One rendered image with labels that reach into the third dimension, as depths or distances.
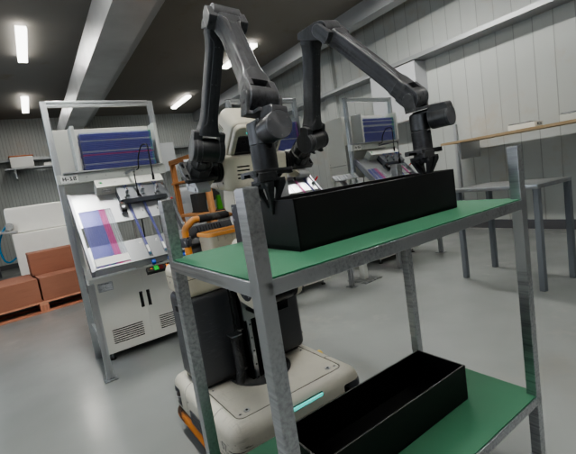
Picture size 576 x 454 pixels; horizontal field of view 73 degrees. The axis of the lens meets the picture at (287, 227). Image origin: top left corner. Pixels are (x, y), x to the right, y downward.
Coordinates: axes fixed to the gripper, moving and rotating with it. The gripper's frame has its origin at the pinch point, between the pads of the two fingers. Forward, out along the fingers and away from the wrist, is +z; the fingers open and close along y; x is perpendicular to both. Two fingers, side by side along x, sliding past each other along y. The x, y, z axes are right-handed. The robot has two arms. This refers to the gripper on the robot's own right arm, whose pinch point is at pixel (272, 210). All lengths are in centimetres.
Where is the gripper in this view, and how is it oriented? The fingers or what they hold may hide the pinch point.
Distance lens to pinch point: 87.3
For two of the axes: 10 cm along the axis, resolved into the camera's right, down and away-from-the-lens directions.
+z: 1.5, 9.8, 1.0
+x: -5.6, 0.1, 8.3
